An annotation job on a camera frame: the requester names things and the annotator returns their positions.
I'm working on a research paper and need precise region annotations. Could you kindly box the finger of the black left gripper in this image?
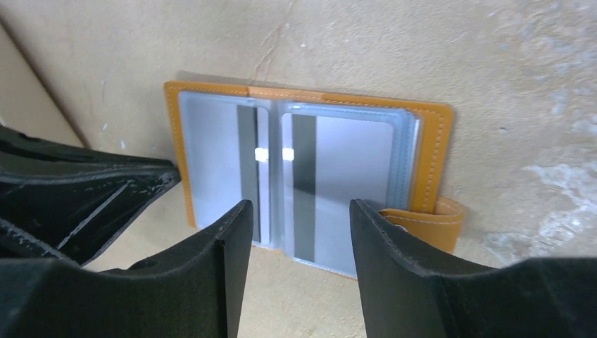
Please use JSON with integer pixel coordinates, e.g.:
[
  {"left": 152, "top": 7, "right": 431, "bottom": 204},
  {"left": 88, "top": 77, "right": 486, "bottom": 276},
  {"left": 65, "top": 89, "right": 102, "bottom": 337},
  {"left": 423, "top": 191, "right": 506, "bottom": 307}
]
[{"left": 1, "top": 127, "right": 181, "bottom": 266}]

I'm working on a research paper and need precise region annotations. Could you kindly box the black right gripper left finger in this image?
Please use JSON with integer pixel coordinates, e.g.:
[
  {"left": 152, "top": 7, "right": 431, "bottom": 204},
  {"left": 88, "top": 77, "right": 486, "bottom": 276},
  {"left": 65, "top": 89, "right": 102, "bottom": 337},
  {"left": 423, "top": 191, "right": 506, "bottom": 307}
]
[{"left": 1, "top": 200, "right": 253, "bottom": 337}]

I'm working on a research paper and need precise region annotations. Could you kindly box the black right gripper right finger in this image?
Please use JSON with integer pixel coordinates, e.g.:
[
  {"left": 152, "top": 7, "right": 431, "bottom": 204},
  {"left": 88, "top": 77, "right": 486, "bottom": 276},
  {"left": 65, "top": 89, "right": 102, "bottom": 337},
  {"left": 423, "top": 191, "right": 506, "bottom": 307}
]
[{"left": 350, "top": 200, "right": 596, "bottom": 337}]

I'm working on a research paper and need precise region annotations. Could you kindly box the white magnetic stripe card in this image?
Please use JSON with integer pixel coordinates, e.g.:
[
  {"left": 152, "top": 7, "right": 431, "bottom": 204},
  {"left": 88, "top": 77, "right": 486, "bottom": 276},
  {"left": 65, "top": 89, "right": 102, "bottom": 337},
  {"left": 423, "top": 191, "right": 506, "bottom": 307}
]
[{"left": 178, "top": 91, "right": 270, "bottom": 245}]

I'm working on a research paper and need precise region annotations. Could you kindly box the yellow leather card holder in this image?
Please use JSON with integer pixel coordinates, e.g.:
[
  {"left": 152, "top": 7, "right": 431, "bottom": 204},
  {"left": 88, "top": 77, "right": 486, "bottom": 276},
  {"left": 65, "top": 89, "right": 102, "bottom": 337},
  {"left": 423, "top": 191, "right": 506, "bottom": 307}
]
[{"left": 163, "top": 81, "right": 465, "bottom": 267}]

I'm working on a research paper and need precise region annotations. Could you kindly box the beige oval card tray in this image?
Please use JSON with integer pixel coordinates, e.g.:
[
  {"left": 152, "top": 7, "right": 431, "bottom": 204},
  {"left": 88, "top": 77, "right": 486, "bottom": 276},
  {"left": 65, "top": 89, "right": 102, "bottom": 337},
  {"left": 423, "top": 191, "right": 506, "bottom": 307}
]
[{"left": 1, "top": 27, "right": 83, "bottom": 147}]

